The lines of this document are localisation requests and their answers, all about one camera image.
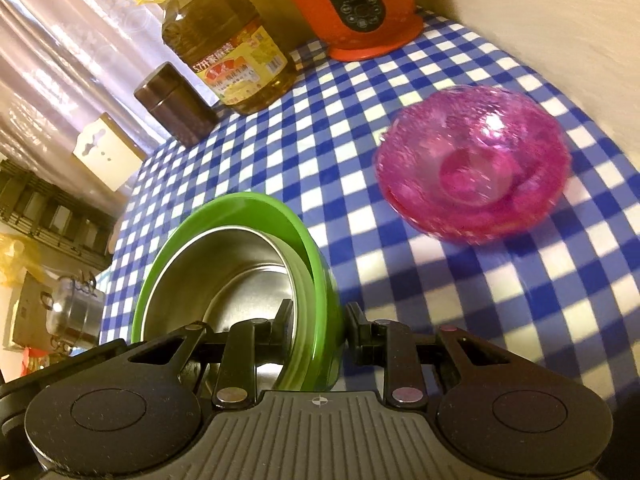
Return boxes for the large cooking oil bottle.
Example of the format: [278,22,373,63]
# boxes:
[136,0,298,116]

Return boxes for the sheer pale curtain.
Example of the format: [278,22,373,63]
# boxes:
[0,0,281,171]

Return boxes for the stainless steel bowl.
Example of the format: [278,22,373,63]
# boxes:
[140,226,301,391]

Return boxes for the pink transparent plate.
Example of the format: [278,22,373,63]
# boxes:
[400,200,551,247]
[380,180,563,241]
[375,85,571,231]

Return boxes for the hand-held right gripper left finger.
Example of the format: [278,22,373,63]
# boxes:
[127,299,296,407]

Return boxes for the dark storage shelf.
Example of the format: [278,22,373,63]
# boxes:
[0,157,118,266]

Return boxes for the blue white checkered tablecloth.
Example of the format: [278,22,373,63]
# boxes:
[97,7,640,396]

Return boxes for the metal pot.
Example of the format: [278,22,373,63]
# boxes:
[42,272,106,356]

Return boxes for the red electric pressure cooker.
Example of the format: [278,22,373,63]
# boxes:
[270,0,426,62]

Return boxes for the green plastic bowl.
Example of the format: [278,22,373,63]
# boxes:
[131,192,346,392]

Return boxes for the yellow plastic bag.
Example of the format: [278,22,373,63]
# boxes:
[0,232,41,288]

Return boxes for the white plastic bowl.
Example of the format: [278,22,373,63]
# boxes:
[270,232,317,392]

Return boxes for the white chair back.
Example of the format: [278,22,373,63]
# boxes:
[71,112,146,192]

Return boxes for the beige box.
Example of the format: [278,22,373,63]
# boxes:
[2,272,56,351]

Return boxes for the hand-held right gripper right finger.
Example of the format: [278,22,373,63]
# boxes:
[345,301,511,407]

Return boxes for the brown cylindrical canister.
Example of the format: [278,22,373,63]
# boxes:
[134,61,220,148]

